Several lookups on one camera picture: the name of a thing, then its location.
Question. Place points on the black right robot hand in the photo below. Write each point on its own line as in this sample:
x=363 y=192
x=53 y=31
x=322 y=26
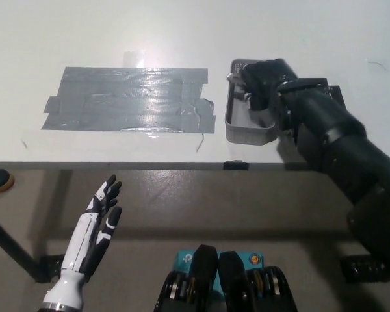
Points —
x=266 y=81

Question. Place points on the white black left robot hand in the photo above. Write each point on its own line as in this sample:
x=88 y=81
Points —
x=84 y=240

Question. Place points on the grey plastic basket container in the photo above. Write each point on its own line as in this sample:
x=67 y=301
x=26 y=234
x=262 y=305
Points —
x=247 y=133

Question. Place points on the teal box on robot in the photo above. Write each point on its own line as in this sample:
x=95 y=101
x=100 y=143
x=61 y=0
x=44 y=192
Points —
x=185 y=258

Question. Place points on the black robot torso blocks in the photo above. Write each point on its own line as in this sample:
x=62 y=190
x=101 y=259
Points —
x=230 y=279

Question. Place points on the black floor tape patch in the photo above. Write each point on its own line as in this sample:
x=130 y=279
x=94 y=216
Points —
x=50 y=268
x=357 y=269

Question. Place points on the black diagonal table brace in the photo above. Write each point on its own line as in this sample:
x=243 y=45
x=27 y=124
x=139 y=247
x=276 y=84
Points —
x=13 y=247

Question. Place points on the small black tape piece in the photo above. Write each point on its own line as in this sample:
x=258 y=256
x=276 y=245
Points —
x=235 y=165

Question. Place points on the grey duct tape patch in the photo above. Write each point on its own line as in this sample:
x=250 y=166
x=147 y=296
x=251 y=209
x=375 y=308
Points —
x=126 y=100

